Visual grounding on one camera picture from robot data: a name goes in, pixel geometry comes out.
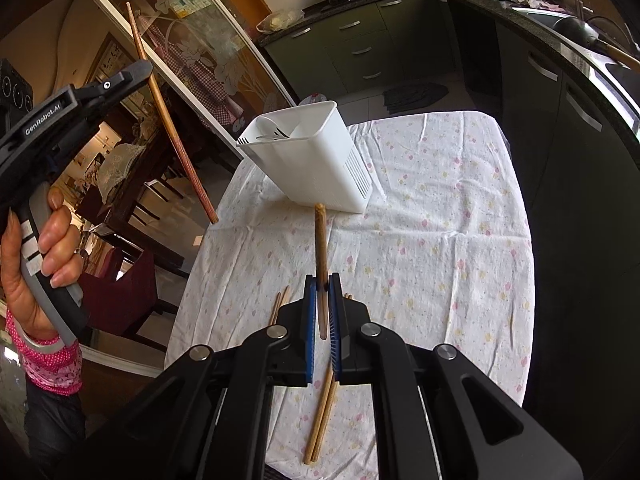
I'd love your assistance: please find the person's left forearm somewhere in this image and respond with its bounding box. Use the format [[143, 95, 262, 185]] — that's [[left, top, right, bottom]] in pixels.
[[0, 310, 88, 480]]

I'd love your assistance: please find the white ceramic spoon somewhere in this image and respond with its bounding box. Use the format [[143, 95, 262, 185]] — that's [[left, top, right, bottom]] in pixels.
[[252, 117, 286, 142]]

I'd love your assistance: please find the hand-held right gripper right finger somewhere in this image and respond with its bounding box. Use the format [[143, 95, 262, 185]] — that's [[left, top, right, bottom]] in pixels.
[[327, 273, 583, 480]]

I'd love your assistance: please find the plastic bag with cabbage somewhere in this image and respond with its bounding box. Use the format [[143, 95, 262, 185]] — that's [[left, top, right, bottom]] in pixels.
[[256, 7, 305, 33]]

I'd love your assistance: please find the checkered apron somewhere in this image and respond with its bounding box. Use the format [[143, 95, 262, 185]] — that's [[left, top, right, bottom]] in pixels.
[[137, 12, 246, 133]]

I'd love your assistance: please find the dark floor mat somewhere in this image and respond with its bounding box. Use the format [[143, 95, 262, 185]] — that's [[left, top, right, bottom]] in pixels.
[[382, 82, 450, 115]]

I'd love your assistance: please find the wall poster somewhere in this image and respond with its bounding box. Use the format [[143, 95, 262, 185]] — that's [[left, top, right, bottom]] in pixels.
[[90, 32, 136, 86]]

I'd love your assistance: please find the floral glass sliding door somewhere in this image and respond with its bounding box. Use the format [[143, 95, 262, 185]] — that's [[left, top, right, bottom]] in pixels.
[[65, 0, 301, 181]]

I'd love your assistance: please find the white plastic utensil holder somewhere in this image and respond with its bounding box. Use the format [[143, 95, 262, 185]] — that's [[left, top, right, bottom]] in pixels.
[[236, 100, 373, 214]]

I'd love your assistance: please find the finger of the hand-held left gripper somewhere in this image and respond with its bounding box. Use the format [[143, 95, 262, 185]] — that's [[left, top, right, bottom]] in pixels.
[[72, 61, 154, 117]]

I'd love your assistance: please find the dark wooden dining table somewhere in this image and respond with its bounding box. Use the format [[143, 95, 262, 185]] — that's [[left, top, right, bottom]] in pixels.
[[75, 110, 241, 281]]

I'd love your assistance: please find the person's left hand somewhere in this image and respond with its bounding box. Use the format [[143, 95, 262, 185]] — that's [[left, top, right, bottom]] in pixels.
[[0, 187, 86, 348]]

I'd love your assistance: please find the floral white tablecloth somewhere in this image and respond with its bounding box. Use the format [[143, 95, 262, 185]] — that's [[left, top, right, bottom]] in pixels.
[[165, 110, 536, 480]]

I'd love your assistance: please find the black wok with wooden handle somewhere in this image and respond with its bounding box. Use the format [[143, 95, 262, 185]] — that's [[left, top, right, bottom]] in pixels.
[[552, 16, 640, 73]]

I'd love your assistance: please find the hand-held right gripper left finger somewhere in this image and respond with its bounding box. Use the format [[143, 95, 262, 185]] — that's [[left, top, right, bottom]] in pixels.
[[65, 275, 318, 480]]

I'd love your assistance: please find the lace food cover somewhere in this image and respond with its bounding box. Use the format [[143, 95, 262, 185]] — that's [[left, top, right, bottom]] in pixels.
[[95, 142, 146, 193]]

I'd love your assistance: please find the steel sink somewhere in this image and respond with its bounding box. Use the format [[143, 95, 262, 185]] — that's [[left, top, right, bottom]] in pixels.
[[530, 5, 640, 136]]

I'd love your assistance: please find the green base cabinet door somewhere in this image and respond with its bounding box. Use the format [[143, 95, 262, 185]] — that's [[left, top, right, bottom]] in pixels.
[[262, 25, 351, 103], [375, 0, 458, 86], [525, 67, 640, 411], [495, 20, 566, 216]]

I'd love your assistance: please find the green drawer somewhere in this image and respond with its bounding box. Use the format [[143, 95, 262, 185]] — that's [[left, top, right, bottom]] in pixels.
[[322, 9, 383, 41], [335, 35, 391, 66], [345, 60, 396, 92]]

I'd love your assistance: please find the dark wooden dining chair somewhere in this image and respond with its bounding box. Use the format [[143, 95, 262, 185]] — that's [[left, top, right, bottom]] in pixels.
[[80, 247, 166, 351]]

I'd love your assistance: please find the dark granite countertop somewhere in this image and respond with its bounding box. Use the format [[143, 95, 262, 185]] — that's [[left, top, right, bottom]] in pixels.
[[257, 0, 640, 171]]

